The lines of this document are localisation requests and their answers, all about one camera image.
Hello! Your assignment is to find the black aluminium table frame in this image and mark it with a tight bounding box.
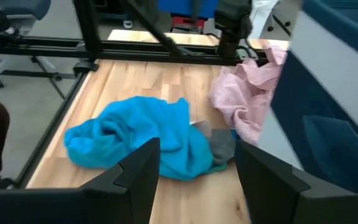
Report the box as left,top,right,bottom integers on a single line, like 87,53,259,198
0,0,270,189

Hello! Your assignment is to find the blue plastic crate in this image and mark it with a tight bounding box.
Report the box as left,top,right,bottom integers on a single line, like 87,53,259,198
158,0,219,18

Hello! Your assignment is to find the bright blue garment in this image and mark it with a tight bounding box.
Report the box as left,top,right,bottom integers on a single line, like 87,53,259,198
63,95,237,182

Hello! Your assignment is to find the navy white striped fabric bin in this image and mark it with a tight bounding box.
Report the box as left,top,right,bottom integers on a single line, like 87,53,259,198
256,0,358,194

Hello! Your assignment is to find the office chair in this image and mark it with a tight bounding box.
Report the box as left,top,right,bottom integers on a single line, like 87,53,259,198
0,0,74,91

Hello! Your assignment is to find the red low case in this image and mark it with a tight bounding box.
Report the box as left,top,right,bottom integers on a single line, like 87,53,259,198
170,15,208,32

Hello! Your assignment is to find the pink garment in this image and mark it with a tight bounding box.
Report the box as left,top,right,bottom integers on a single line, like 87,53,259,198
209,45,288,146

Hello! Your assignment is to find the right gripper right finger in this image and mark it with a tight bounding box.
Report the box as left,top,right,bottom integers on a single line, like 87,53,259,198
234,139,311,224

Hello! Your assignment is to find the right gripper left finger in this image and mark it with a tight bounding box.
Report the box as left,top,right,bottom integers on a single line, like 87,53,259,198
81,138,162,224

